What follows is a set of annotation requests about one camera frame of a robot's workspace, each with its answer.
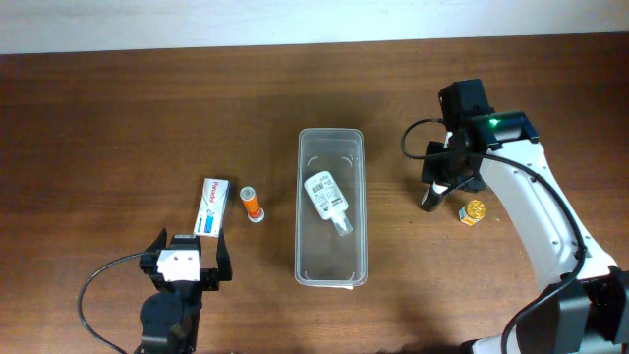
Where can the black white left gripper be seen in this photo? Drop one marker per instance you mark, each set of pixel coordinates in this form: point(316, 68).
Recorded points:
point(209, 277)

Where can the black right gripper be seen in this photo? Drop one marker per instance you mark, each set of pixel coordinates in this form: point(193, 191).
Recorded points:
point(462, 182)

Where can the dark bottle white cap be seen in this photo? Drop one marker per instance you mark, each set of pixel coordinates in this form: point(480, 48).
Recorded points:
point(433, 197)

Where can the small jar gold lid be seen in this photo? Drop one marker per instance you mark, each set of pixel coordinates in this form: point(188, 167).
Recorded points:
point(472, 212)

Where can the white squeeze bottle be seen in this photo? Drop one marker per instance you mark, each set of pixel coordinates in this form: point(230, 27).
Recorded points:
point(329, 201)

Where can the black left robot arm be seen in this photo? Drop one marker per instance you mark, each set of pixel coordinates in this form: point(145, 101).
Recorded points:
point(170, 318)

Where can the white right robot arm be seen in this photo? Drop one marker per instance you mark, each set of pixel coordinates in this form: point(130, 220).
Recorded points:
point(583, 302)

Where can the clear plastic container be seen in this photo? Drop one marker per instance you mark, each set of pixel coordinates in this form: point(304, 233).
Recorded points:
point(322, 257)

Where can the white Panadol box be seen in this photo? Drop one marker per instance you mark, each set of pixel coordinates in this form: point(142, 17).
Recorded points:
point(213, 204)

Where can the orange tablet tube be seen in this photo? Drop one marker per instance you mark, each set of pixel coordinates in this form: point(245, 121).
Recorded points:
point(255, 212)

